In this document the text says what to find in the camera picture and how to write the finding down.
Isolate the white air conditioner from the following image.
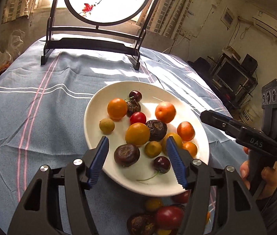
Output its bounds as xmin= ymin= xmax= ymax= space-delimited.
xmin=253 ymin=11 xmax=277 ymax=40

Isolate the red cherry tomato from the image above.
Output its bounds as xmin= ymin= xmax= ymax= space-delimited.
xmin=130 ymin=112 xmax=147 ymax=125

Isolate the person's right hand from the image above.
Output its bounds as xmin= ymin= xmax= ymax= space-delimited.
xmin=239 ymin=146 xmax=277 ymax=200

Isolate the large orange kumquat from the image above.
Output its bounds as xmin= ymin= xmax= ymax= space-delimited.
xmin=107 ymin=98 xmax=127 ymax=121

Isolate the right striped curtain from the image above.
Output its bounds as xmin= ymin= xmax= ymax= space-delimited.
xmin=136 ymin=0 xmax=192 ymax=40

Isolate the dark cherry on plate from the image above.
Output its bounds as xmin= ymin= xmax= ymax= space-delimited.
xmin=125 ymin=90 xmax=142 ymax=102

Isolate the blue striped tablecloth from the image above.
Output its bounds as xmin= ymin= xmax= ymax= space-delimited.
xmin=0 ymin=33 xmax=250 ymax=234

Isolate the large mandarin orange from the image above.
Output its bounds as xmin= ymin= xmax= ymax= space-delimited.
xmin=183 ymin=141 xmax=198 ymax=158

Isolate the small mandarin on plate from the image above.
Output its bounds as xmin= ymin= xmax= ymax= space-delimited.
xmin=155 ymin=102 xmax=176 ymax=124

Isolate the brown water chestnut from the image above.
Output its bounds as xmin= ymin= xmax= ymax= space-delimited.
xmin=114 ymin=144 xmax=140 ymax=167
xmin=146 ymin=120 xmax=168 ymax=141

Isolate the white bucket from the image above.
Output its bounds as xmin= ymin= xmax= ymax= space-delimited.
xmin=239 ymin=103 xmax=260 ymax=125

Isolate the yellow-red plum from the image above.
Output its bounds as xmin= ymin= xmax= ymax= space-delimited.
xmin=161 ymin=132 xmax=184 ymax=155

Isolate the black monitor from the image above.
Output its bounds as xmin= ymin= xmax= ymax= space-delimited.
xmin=213 ymin=58 xmax=249 ymax=95

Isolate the large dark red plum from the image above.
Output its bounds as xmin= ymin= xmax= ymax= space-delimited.
xmin=155 ymin=206 xmax=185 ymax=230

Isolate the black speaker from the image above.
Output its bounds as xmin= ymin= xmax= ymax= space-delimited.
xmin=241 ymin=54 xmax=258 ymax=75

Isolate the white oval plate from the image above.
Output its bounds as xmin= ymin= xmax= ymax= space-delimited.
xmin=84 ymin=81 xmax=210 ymax=197

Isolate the small yellow longan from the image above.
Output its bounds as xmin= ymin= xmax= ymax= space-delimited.
xmin=99 ymin=118 xmax=115 ymax=135

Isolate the black camera box right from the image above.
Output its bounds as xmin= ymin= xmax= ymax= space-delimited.
xmin=262 ymin=79 xmax=277 ymax=142

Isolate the round screen on black stand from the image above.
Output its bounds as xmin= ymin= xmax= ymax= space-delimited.
xmin=41 ymin=0 xmax=159 ymax=70

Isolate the red tomato fruit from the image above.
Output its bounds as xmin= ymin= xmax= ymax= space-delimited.
xmin=171 ymin=190 xmax=191 ymax=204

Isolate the electrical panel box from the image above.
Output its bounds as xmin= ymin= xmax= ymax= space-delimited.
xmin=221 ymin=7 xmax=235 ymax=29

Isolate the dark cherry with stem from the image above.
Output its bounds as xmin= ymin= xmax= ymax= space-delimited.
xmin=137 ymin=156 xmax=171 ymax=182

